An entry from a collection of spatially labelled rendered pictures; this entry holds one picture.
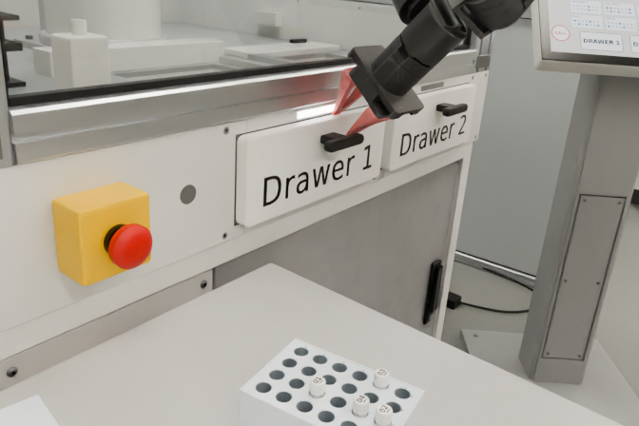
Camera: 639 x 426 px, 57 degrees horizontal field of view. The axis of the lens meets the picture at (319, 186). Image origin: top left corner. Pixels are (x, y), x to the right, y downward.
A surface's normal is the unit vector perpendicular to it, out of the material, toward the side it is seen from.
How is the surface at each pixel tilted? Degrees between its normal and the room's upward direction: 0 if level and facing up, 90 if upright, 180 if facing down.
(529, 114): 90
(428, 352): 0
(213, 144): 90
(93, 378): 0
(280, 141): 90
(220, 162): 90
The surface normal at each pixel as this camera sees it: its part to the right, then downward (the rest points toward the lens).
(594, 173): -0.04, 0.34
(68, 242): -0.62, 0.23
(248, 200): 0.78, 0.26
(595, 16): 0.02, -0.34
